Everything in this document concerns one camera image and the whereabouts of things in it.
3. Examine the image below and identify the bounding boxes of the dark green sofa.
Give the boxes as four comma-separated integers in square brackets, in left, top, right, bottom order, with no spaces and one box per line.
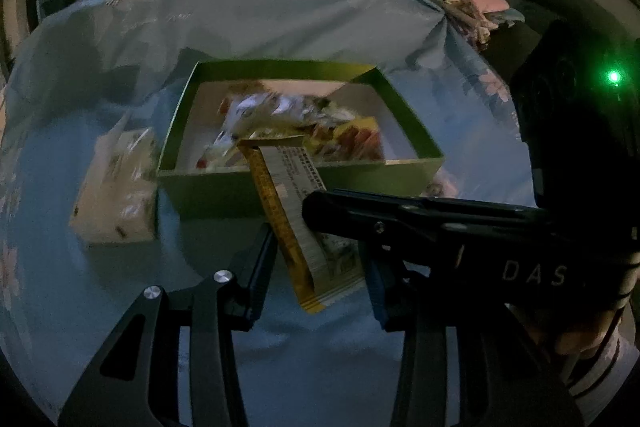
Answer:
[514,0,640,118]

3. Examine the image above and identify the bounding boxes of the white blue snack packet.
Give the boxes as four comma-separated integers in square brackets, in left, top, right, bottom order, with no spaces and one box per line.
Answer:
[220,93,303,138]

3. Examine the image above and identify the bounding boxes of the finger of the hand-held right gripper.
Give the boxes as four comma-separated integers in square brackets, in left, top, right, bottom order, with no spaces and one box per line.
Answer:
[301,191,467,271]
[330,188,547,221]

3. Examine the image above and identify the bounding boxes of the blue floral blanket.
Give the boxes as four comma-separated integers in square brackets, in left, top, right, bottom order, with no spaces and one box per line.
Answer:
[0,0,538,427]

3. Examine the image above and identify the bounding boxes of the white tissue pack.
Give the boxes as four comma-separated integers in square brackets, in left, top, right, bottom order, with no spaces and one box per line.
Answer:
[69,117,162,246]

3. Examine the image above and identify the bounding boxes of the green cardboard box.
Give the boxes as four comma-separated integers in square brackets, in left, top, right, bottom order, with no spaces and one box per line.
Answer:
[156,59,446,222]

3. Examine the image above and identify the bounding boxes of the person's right hand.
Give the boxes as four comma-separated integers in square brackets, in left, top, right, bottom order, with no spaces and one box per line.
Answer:
[510,304,628,360]

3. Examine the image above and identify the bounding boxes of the gold snack packet white label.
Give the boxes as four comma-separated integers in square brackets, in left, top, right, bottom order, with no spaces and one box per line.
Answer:
[237,134,367,316]

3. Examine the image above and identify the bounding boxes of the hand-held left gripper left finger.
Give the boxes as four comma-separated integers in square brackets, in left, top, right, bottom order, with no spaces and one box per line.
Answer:
[57,222,279,427]

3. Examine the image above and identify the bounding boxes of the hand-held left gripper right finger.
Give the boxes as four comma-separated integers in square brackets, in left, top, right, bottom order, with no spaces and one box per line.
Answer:
[360,244,587,427]

